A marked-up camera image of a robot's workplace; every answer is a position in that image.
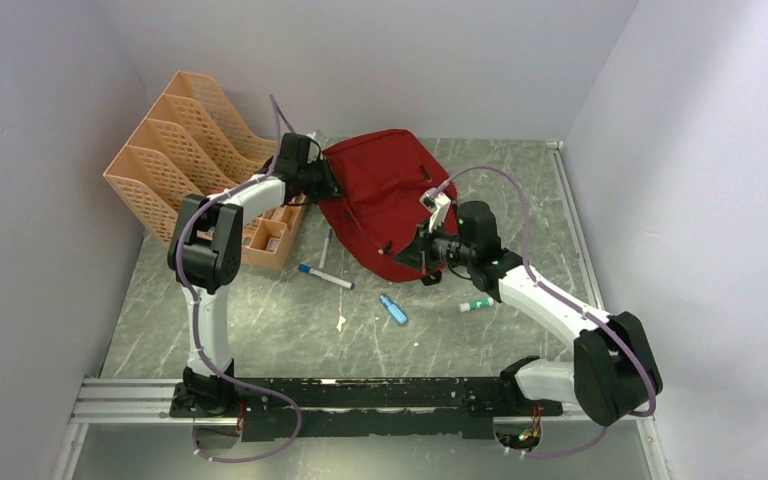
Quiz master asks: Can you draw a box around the orange plastic desk organizer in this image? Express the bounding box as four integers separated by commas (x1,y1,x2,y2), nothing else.
104,71,275,246

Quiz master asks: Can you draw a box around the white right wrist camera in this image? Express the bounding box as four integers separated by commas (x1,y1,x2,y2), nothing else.
420,188,452,234

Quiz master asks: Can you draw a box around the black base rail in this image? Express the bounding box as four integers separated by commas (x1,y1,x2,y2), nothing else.
168,377,563,442

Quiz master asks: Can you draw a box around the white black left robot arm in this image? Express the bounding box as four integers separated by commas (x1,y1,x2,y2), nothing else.
167,133,340,416

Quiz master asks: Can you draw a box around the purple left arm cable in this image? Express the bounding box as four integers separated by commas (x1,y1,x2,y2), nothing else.
170,93,304,465

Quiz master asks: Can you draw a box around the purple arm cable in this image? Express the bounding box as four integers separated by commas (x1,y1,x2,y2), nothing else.
170,93,304,465
423,165,660,460

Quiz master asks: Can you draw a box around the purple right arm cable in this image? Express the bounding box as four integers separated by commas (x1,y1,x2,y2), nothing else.
423,165,660,460

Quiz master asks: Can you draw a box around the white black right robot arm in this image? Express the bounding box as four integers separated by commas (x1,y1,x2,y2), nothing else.
394,191,663,427

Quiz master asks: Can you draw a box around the red student backpack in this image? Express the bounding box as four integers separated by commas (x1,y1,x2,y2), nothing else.
317,129,449,286

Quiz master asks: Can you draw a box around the blue white marker pen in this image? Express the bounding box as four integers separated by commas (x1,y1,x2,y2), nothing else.
298,264,355,290

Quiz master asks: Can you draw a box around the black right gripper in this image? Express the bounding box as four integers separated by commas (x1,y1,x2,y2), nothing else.
392,216,475,275

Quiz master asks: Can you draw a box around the white green glue stick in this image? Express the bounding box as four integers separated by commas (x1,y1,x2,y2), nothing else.
458,297,495,313

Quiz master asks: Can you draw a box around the aluminium frame rail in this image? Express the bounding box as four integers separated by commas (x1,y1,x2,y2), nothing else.
71,376,654,425

